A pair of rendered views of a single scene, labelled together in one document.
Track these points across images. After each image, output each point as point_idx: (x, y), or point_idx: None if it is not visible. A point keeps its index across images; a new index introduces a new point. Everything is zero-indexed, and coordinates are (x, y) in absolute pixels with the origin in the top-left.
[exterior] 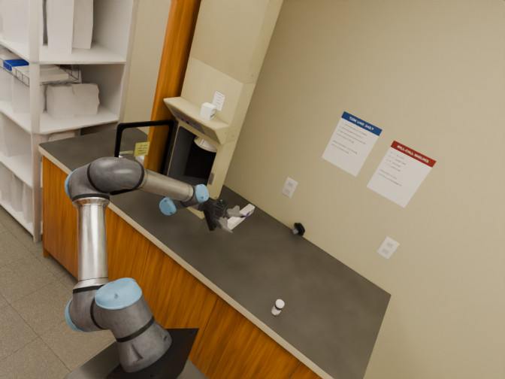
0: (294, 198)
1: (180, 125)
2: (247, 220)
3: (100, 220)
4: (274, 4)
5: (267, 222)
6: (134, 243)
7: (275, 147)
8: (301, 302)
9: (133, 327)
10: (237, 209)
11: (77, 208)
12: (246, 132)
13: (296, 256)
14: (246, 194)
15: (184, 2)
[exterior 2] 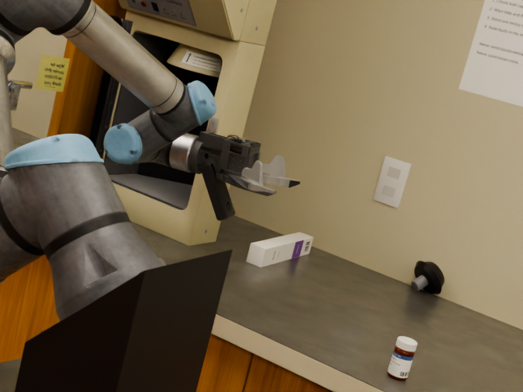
0: (406, 205)
1: (136, 30)
2: (299, 261)
3: (0, 76)
4: None
5: (347, 269)
6: (26, 302)
7: (349, 92)
8: (460, 374)
9: (92, 208)
10: (279, 165)
11: None
12: (278, 76)
13: (430, 317)
14: (287, 228)
15: None
